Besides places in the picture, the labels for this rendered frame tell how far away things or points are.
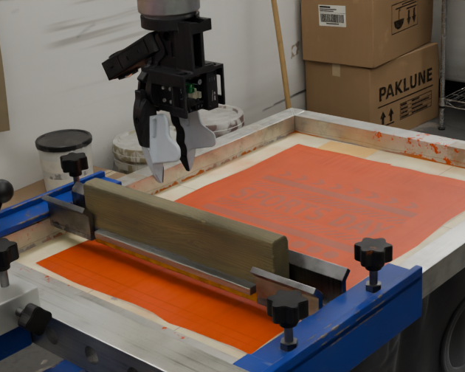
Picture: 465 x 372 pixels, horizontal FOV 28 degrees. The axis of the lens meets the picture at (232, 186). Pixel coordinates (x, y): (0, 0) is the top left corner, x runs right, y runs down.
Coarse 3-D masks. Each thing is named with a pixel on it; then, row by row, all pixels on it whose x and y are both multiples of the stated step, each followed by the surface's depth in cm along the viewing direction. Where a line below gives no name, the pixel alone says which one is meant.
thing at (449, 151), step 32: (256, 128) 173; (288, 128) 179; (320, 128) 176; (352, 128) 171; (384, 128) 168; (224, 160) 167; (448, 160) 159; (32, 224) 138; (416, 256) 120; (448, 256) 120; (64, 288) 118
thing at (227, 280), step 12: (108, 240) 131; (120, 240) 129; (132, 240) 129; (144, 252) 126; (156, 252) 125; (168, 264) 123; (180, 264) 121; (192, 264) 121; (204, 276) 119; (216, 276) 117; (228, 276) 117; (240, 288) 115; (252, 288) 114
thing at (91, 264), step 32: (288, 160) 166; (320, 160) 165; (352, 160) 164; (192, 192) 155; (224, 192) 154; (64, 256) 135; (96, 256) 134; (128, 256) 134; (96, 288) 125; (128, 288) 124; (160, 288) 124
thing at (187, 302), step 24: (384, 168) 160; (384, 192) 150; (408, 192) 149; (432, 192) 149; (456, 192) 148; (432, 216) 140; (408, 240) 133; (360, 264) 127; (168, 288) 124; (192, 288) 123; (216, 288) 123; (168, 312) 118; (192, 312) 117; (216, 312) 117; (240, 312) 116; (264, 312) 116; (216, 336) 111; (240, 336) 111; (264, 336) 111
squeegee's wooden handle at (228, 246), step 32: (96, 192) 131; (128, 192) 128; (96, 224) 134; (128, 224) 129; (160, 224) 124; (192, 224) 119; (224, 224) 116; (192, 256) 121; (224, 256) 117; (256, 256) 113; (288, 256) 113
